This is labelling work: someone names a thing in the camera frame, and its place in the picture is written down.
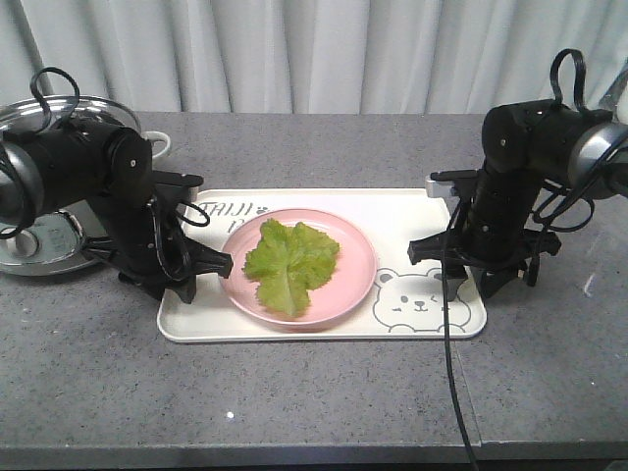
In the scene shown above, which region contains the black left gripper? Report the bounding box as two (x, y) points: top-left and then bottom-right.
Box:
(80, 235), (234, 303)

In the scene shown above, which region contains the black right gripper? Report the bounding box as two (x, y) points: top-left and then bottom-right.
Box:
(407, 229), (561, 300)

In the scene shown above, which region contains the green lettuce leaf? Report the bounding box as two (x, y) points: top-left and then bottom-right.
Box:
(243, 218), (340, 318)

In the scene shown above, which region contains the pink round plate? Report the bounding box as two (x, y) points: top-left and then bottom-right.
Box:
(221, 208), (378, 333)

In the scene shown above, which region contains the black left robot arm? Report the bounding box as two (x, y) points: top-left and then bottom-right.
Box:
(1, 118), (234, 303)

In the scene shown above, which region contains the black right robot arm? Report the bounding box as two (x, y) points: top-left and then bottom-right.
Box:
(408, 100), (627, 297)

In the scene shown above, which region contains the white bear-print serving tray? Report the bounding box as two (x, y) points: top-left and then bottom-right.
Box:
(157, 188), (487, 343)

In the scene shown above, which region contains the pale green electric cooking pot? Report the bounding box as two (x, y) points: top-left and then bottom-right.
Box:
(1, 95), (171, 277)

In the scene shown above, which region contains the white pleated curtain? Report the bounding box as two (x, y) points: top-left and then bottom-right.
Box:
(1, 1), (627, 114)

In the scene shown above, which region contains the white blender appliance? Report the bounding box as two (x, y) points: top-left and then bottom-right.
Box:
(599, 70), (628, 125)

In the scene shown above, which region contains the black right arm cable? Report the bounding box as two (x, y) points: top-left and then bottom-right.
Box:
(440, 195), (482, 471)

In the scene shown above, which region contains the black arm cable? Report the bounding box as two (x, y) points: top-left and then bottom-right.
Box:
(0, 67), (212, 284)
(440, 195), (482, 471)

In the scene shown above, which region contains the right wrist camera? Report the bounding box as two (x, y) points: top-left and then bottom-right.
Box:
(425, 170), (479, 200)

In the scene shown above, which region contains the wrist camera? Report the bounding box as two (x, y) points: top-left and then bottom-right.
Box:
(153, 171), (204, 202)
(425, 170), (479, 200)

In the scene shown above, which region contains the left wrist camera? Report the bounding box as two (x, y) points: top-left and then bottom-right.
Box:
(153, 171), (204, 202)

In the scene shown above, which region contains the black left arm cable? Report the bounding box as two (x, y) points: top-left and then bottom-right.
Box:
(0, 67), (212, 284)

